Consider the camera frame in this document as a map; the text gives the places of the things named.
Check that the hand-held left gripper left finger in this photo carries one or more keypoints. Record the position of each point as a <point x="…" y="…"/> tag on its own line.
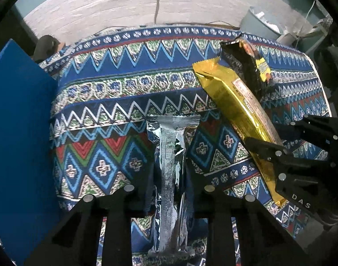
<point x="138" y="199"/>

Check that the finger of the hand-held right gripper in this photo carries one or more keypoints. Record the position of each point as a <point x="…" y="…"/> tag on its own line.
<point x="324" y="130"/>
<point x="271" y="152"/>

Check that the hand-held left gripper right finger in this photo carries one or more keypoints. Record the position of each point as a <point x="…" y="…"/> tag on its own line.
<point x="196" y="199"/>

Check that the silver foil snack packet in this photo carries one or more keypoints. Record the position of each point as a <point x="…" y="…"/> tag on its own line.
<point x="169" y="171"/>

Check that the gold snack packet red label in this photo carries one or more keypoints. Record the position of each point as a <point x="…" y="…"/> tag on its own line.
<point x="238" y="105"/>

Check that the black snack packet cartoon faces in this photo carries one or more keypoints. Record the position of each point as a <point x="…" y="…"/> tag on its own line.
<point x="246" y="63"/>

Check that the white plastic fixture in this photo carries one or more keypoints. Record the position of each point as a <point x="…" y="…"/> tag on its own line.
<point x="288" y="37"/>

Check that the blue patterned tablecloth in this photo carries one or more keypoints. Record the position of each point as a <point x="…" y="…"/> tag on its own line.
<point x="124" y="88"/>

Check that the grey-green trash bin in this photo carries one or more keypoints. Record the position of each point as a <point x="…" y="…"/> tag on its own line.
<point x="257" y="25"/>

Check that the blue box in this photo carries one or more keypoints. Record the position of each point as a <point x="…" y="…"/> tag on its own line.
<point x="19" y="133"/>

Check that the black rounded object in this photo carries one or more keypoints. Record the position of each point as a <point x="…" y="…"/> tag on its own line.
<point x="45" y="47"/>

